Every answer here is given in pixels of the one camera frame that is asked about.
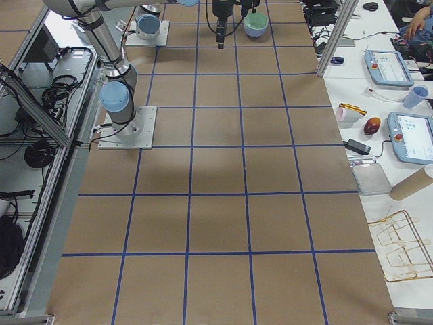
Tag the lower teach pendant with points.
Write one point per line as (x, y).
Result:
(411, 137)

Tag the gold wire rack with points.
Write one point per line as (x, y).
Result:
(403, 252)

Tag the upper teach pendant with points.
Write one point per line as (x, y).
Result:
(388, 68)

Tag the teach pendant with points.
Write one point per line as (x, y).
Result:
(411, 137)
(388, 68)

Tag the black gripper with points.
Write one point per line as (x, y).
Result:
(220, 10)

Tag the light blue plastic cup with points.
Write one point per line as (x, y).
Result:
(416, 95)

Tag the person hand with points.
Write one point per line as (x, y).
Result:
(418, 22)

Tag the white small box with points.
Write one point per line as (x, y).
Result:
(370, 91)

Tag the small blue black device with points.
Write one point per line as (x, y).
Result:
(337, 60)

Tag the blue bowl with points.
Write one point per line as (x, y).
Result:
(254, 31)

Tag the pink cup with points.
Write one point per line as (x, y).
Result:
(346, 115)

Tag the red mango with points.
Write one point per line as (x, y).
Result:
(372, 126)

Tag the green bowl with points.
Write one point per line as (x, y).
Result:
(256, 21)

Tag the black computer mouse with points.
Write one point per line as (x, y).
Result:
(370, 6)

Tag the aluminium frame post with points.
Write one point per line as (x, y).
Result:
(337, 32)

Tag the black bag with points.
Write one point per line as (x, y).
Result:
(12, 245)

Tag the black electronics pile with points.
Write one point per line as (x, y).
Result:
(320, 12)

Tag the black box left shelf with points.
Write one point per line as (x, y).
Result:
(43, 50)

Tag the gold metal tool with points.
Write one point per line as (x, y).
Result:
(354, 108)

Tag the black power adapter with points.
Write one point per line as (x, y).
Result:
(357, 147)

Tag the cardboard tube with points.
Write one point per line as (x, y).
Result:
(413, 183)

